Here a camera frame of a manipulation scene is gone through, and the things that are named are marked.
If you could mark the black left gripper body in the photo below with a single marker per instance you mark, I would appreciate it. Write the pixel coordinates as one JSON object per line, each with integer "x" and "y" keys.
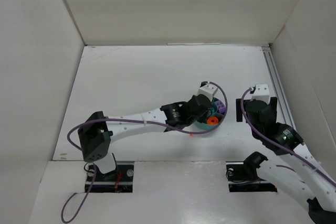
{"x": 206, "y": 109}

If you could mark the orange funnel top lego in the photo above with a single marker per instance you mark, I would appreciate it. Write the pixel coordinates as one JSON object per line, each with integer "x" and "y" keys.
{"x": 212, "y": 120}

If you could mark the purple curved lego brick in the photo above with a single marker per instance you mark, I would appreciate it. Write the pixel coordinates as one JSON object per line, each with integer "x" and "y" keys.
{"x": 220, "y": 107}

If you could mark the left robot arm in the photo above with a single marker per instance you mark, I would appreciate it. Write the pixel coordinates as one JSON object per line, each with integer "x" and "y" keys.
{"x": 148, "y": 122}

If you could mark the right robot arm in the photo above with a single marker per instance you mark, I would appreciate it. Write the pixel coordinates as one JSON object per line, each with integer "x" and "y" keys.
{"x": 310, "y": 185}

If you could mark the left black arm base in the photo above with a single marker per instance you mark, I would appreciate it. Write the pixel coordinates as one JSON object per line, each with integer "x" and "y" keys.
{"x": 94, "y": 138}

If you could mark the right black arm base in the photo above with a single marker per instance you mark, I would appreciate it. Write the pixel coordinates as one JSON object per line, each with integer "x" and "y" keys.
{"x": 318, "y": 215}

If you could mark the teal round divided container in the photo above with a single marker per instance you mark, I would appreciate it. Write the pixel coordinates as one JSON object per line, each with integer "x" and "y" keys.
{"x": 202, "y": 125}

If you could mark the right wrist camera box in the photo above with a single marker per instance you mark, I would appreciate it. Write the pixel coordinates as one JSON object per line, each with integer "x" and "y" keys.
{"x": 261, "y": 92}

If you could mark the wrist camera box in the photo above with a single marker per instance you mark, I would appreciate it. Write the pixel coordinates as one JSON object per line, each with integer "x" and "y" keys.
{"x": 261, "y": 92}
{"x": 208, "y": 90}

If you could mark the aluminium rail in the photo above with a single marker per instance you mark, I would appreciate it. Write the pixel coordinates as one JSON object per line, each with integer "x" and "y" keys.
{"x": 277, "y": 85}

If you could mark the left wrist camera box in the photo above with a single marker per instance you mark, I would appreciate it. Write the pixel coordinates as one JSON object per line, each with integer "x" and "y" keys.
{"x": 208, "y": 90}

